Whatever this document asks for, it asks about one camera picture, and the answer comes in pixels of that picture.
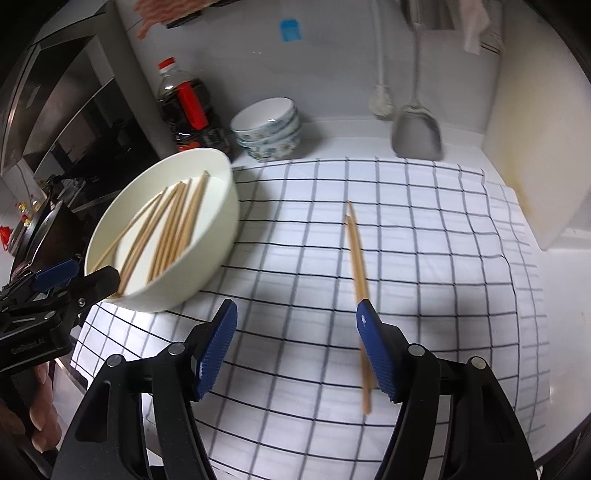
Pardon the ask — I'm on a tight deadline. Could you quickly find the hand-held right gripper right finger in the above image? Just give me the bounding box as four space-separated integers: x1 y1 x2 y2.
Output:
356 299 539 480

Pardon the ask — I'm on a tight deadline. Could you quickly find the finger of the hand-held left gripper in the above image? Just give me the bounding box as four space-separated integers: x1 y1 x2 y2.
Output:
0 258 80 306
28 265 122 325

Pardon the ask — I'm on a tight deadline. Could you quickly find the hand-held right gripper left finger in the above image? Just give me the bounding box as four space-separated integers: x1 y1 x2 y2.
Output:
51 299 238 480

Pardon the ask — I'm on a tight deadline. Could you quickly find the pile of wooden chopsticks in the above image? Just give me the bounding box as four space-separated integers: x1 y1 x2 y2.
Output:
90 170 211 298

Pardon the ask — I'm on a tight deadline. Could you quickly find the single wooden chopstick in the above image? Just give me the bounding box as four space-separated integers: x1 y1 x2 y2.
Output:
345 201 374 415
344 215 372 415

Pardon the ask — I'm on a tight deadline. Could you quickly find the large cream bowl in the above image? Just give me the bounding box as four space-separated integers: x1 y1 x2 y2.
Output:
83 147 240 315

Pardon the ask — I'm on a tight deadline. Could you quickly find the person's left hand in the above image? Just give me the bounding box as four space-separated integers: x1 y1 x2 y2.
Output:
0 361 64 457

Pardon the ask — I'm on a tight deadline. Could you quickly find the black wok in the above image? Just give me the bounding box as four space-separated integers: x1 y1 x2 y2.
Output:
9 203 88 273

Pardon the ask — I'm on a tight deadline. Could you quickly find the white black-checked cloth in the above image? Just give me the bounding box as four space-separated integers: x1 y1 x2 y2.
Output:
71 157 552 480

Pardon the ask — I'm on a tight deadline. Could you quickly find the black range hood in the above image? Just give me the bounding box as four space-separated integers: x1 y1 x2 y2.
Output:
0 9 162 185

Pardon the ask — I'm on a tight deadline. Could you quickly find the dark sauce bottle red cap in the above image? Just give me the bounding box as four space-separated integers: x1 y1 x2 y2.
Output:
157 56 232 160

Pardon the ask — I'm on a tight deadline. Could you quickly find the metal spatula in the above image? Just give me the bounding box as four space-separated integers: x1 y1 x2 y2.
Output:
392 14 444 160

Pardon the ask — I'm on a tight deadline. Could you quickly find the white dish brush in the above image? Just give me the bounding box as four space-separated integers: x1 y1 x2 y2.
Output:
369 0 395 118

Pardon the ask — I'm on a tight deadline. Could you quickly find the white cutting board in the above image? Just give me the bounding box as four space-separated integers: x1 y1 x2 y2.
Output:
480 0 591 252

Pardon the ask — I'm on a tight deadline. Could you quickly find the orange striped cloth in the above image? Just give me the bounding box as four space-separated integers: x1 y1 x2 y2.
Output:
134 0 218 41

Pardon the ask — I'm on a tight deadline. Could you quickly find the pink hanging cloth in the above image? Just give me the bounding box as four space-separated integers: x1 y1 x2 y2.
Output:
459 0 491 54

